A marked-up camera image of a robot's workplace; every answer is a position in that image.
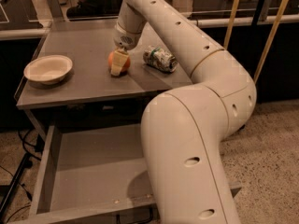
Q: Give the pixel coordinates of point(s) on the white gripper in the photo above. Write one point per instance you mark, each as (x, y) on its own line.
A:
(124, 39)

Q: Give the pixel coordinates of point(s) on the orange fruit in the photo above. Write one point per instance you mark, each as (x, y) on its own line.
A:
(124, 64)

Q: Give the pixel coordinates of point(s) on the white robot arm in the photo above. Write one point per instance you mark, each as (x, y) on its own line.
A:
(222, 94)

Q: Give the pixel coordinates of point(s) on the open grey top drawer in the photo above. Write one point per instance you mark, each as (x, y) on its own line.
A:
(89, 177)

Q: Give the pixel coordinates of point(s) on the crushed green white can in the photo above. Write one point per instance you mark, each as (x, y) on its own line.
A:
(160, 59)

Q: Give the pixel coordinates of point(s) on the grey cabinet table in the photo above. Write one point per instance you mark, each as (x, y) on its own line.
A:
(88, 44)

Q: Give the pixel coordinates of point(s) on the person in dark clothes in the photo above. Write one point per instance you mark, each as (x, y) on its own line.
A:
(94, 8)

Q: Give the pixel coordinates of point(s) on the white bowl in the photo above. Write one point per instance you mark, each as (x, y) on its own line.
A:
(48, 70)

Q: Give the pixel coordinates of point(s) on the yellow hand truck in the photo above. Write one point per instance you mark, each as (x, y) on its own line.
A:
(260, 13)

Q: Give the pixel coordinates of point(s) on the black drawer handle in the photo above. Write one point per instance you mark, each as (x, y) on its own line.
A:
(143, 215)

